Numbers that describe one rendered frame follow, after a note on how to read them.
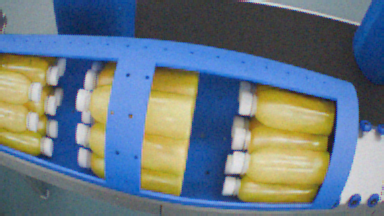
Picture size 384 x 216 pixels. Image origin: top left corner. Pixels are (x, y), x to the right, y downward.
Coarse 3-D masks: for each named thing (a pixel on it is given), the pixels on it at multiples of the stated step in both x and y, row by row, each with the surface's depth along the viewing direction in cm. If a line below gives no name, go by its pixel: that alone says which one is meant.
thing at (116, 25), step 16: (64, 0) 156; (80, 0) 155; (96, 0) 159; (112, 0) 165; (128, 0) 177; (64, 16) 168; (80, 16) 166; (96, 16) 169; (112, 16) 176; (128, 16) 189; (64, 32) 181; (80, 32) 178; (96, 32) 180; (112, 32) 188; (128, 32) 202
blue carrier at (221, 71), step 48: (0, 48) 116; (48, 48) 117; (96, 48) 118; (144, 48) 119; (192, 48) 121; (144, 96) 113; (336, 96) 117; (192, 144) 140; (336, 144) 113; (144, 192) 120; (192, 192) 133; (336, 192) 116
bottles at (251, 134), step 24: (192, 72) 130; (48, 96) 128; (240, 96) 131; (312, 96) 130; (48, 120) 134; (240, 120) 135; (0, 144) 126; (24, 144) 125; (48, 144) 126; (240, 144) 128; (264, 144) 126; (288, 144) 126; (312, 144) 126; (96, 168) 126; (168, 192) 126; (240, 192) 127; (264, 192) 125; (288, 192) 125; (312, 192) 125
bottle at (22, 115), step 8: (0, 104) 120; (8, 104) 121; (0, 112) 120; (8, 112) 120; (16, 112) 120; (24, 112) 121; (0, 120) 120; (8, 120) 120; (16, 120) 120; (24, 120) 121; (8, 128) 121; (16, 128) 121; (24, 128) 122
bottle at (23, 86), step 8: (0, 72) 118; (8, 72) 118; (16, 72) 119; (0, 80) 117; (8, 80) 117; (16, 80) 117; (24, 80) 118; (0, 88) 117; (8, 88) 117; (16, 88) 117; (24, 88) 117; (32, 88) 119; (0, 96) 117; (8, 96) 117; (16, 96) 117; (24, 96) 118; (16, 104) 119
